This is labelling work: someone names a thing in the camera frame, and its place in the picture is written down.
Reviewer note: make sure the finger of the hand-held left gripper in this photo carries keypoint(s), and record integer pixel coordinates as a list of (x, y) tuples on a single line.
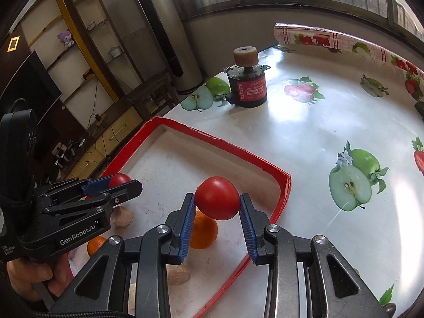
[(96, 185), (129, 188)]

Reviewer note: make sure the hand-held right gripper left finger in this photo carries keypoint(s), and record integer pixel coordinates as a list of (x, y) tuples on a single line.
[(187, 228)]

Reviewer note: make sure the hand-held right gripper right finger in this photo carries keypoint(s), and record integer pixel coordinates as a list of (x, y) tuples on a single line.
[(248, 228)]

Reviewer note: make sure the red tomato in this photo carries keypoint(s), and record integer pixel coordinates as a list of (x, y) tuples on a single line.
[(120, 179), (217, 198)]

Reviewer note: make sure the small orange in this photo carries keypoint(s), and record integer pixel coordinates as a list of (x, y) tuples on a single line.
[(205, 235), (95, 245)]

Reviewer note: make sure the beige porous chunk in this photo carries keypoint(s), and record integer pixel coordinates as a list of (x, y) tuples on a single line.
[(121, 217), (177, 275)]

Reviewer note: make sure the red rimmed white tray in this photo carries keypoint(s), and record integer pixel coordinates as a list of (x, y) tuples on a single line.
[(172, 159)]

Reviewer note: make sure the person's left hand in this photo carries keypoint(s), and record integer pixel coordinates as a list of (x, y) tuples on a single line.
[(29, 278)]

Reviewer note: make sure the power strip with plugs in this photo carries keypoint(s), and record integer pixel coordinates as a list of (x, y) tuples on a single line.
[(64, 152)]

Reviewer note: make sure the wooden shelf cabinet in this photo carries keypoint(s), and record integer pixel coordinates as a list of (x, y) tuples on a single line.
[(112, 129)]

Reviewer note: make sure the black television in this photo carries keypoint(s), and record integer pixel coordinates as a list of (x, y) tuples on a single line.
[(29, 86)]

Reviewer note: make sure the dark wooden stool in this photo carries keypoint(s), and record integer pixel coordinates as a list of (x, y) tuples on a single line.
[(152, 94)]

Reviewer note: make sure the fruit printed tablecloth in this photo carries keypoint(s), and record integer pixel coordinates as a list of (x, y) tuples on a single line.
[(298, 132)]

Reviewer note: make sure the purple plush toy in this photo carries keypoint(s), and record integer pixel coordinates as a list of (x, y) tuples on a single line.
[(66, 38)]

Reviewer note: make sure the small teal box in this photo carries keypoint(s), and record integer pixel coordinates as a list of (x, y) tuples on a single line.
[(114, 52)]

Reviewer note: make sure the black motor with cork roller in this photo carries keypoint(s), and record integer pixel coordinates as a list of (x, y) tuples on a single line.
[(248, 89)]

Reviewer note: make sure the dark purple plum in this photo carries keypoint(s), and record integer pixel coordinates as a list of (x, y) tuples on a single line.
[(390, 310)]

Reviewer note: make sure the tower air conditioner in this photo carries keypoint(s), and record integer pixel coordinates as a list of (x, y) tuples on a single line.
[(159, 23)]

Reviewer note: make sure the glowing square wall panel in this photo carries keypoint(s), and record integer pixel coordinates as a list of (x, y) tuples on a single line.
[(13, 44)]

